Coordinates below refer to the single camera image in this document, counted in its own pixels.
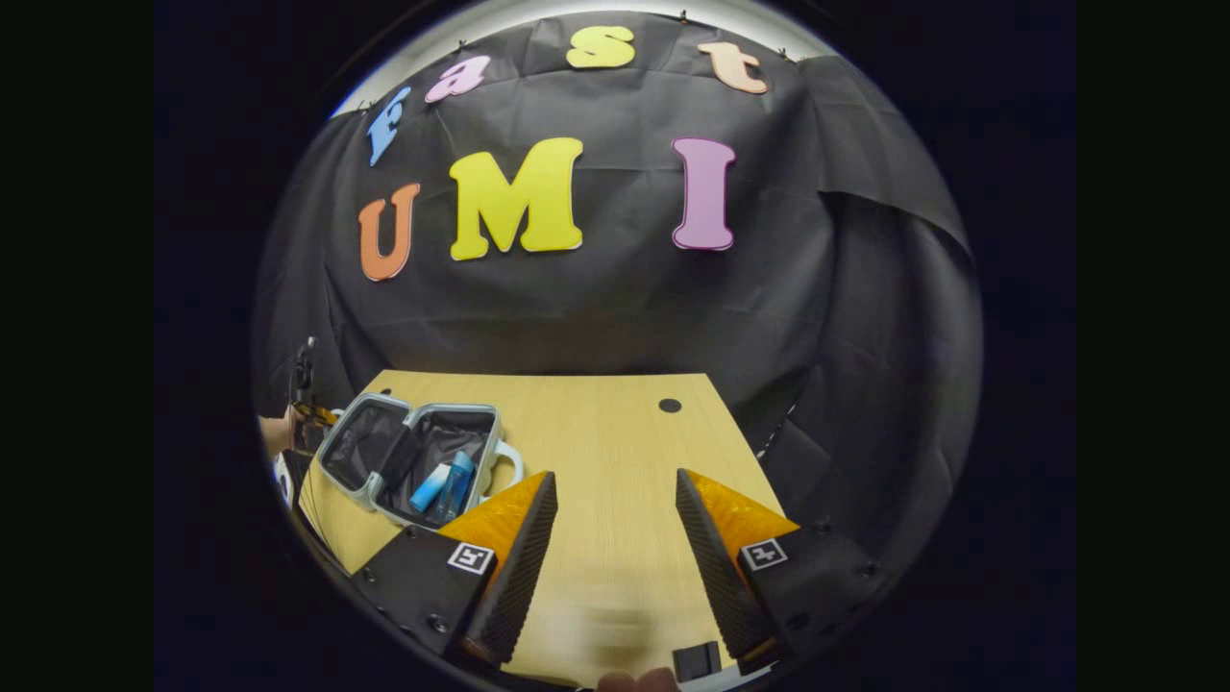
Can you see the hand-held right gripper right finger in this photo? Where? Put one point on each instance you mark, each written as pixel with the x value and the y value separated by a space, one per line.
pixel 725 577

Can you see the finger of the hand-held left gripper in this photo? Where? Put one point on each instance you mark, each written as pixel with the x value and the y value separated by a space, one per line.
pixel 317 413

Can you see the white blue squeeze tube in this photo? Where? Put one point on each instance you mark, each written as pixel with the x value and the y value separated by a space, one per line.
pixel 430 488

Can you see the black backdrop cloth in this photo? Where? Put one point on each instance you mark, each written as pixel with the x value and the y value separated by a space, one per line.
pixel 596 317

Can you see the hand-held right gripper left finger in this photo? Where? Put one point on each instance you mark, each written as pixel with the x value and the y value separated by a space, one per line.
pixel 519 577

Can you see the green bottle blue cap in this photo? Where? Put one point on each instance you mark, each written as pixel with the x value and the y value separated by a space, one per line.
pixel 455 485

